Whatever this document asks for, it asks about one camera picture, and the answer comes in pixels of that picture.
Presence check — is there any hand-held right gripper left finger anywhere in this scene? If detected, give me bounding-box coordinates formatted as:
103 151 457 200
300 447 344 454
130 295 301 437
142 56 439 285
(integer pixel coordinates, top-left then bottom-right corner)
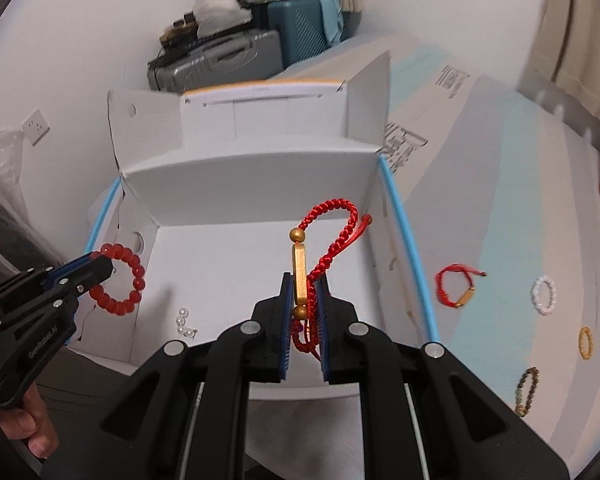
34 271 297 480

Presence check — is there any yellow bead bracelet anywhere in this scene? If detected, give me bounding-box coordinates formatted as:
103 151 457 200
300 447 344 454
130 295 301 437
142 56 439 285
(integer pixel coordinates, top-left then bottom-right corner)
578 326 595 360

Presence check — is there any person's left hand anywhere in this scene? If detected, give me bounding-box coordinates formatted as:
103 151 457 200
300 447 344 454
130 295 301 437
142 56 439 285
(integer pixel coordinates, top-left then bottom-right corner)
0 385 61 461

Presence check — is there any red bead bracelet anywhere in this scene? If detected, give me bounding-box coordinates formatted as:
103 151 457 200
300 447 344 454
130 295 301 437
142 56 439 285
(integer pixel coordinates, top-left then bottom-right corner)
87 242 148 316

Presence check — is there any teal cloth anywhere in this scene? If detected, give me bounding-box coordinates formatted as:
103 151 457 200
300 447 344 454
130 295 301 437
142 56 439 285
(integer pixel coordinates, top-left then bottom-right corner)
315 0 346 43

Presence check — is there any beige window curtain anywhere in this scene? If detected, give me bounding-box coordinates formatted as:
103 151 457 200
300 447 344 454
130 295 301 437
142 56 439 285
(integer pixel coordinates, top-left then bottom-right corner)
517 0 600 131

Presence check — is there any red cord bracelet gold tube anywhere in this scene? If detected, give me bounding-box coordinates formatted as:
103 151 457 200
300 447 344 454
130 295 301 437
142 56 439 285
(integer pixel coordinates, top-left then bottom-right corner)
435 264 488 310
287 199 373 361

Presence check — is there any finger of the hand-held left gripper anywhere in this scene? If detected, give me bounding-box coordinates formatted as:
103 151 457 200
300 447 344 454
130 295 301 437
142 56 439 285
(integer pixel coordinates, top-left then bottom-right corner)
0 252 103 311
0 257 115 333

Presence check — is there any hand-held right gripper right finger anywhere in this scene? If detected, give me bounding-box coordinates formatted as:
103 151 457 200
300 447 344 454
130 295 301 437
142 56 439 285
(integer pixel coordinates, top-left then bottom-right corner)
315 277 571 480

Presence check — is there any white crumpled plastic bag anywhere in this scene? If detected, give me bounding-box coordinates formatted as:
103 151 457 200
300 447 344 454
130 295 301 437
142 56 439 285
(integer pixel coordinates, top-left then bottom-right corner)
192 0 253 28

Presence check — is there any grey suitcase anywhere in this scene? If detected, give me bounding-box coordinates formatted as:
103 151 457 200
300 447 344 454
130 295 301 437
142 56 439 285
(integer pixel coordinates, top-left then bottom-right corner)
146 27 286 93

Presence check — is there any brown wooden bead bracelet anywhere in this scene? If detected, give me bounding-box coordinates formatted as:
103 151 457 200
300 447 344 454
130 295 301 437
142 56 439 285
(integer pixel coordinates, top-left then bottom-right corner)
514 366 541 416

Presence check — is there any white wall socket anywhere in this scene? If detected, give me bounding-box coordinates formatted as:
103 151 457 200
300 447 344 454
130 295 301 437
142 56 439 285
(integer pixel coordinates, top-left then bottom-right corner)
22 109 51 146

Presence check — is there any teal suitcase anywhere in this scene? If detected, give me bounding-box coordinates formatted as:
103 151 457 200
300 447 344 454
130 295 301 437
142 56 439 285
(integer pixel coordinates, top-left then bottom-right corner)
267 0 363 71

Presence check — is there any blue and yellow cardboard box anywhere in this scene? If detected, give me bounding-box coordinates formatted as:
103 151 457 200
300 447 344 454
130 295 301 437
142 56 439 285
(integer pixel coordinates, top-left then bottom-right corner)
67 50 441 403

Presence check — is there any white bead bracelet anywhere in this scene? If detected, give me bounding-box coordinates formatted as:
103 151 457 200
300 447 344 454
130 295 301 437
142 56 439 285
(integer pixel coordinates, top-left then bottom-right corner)
531 275 557 317

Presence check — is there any pearl bead strand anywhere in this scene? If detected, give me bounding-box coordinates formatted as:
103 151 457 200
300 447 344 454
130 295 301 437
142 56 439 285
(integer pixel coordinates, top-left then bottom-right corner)
175 307 198 343

